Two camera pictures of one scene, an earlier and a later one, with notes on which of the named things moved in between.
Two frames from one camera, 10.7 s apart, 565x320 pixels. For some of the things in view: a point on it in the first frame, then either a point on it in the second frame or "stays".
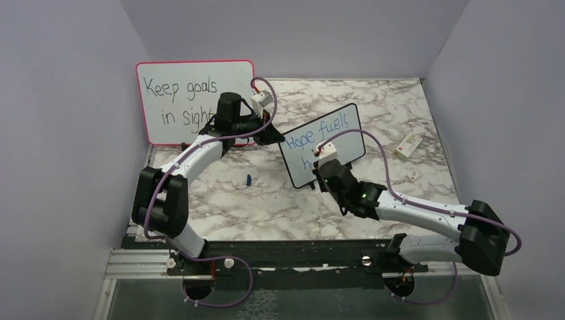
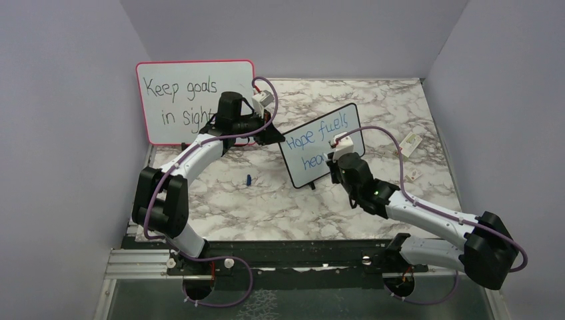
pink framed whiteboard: x=178 y=97 stays
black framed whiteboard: x=343 y=127 stays
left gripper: x=269 y=136 stays
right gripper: x=316 y=170 to x=333 y=166
